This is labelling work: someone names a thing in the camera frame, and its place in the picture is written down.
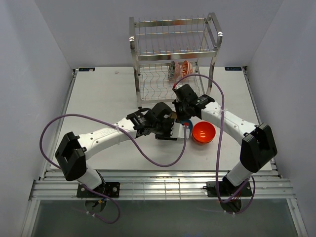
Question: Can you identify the grey leaf patterned bowl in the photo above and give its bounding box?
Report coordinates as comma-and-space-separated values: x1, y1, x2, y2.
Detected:
168, 61, 181, 80

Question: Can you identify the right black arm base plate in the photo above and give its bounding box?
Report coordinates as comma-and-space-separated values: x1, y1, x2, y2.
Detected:
202, 181, 252, 198

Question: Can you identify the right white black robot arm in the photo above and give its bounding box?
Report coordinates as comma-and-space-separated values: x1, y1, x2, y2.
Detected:
173, 84, 277, 196

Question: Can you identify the blue ceramic bowl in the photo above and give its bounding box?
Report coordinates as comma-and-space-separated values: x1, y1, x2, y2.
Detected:
180, 119, 193, 135

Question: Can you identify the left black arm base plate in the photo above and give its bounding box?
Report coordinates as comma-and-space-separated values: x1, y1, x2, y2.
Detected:
76, 182, 120, 198

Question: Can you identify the right blue table sticker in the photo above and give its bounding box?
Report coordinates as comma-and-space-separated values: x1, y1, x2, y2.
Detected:
225, 67, 242, 71

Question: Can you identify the left blue table sticker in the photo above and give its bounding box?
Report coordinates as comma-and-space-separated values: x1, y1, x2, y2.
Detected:
78, 67, 95, 72

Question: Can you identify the stainless steel dish rack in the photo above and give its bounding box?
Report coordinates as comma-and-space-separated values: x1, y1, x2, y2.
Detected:
129, 12, 223, 108

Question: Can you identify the orange plastic bowl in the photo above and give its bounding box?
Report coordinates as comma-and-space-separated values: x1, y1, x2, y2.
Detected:
192, 121, 216, 145

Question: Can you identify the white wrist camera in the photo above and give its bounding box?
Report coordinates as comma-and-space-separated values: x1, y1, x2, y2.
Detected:
172, 84, 182, 91
170, 123, 190, 139

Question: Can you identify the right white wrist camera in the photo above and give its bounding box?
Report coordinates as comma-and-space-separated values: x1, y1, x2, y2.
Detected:
172, 84, 182, 91

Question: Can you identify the blue table sticker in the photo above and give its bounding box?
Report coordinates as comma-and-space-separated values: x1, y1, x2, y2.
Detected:
225, 67, 242, 71
78, 67, 95, 72

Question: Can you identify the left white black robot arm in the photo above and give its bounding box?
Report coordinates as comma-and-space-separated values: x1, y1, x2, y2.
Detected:
55, 102, 174, 198

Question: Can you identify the brown bowl dark patterned rim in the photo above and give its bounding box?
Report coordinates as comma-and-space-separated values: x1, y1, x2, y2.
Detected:
170, 112, 177, 119

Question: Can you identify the orange floral white bowl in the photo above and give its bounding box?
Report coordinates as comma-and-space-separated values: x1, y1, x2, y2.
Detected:
181, 60, 193, 78

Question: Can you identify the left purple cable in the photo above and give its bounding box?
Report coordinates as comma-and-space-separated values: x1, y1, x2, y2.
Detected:
39, 114, 190, 224

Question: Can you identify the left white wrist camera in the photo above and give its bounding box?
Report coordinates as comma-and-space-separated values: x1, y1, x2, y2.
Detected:
170, 123, 190, 139

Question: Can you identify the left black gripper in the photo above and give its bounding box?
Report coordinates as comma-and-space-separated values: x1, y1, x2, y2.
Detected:
153, 118, 179, 142

